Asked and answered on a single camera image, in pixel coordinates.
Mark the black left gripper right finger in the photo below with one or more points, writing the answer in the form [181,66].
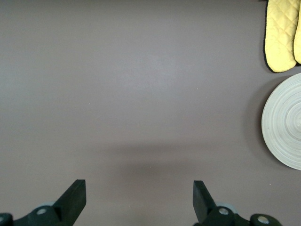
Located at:
[204,204]

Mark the round wooden plate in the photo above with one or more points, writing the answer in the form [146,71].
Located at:
[287,122]

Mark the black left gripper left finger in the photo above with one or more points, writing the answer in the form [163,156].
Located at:
[70,202]

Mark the yellow quilted oven mitt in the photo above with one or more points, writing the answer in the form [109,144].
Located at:
[298,44]
[279,35]

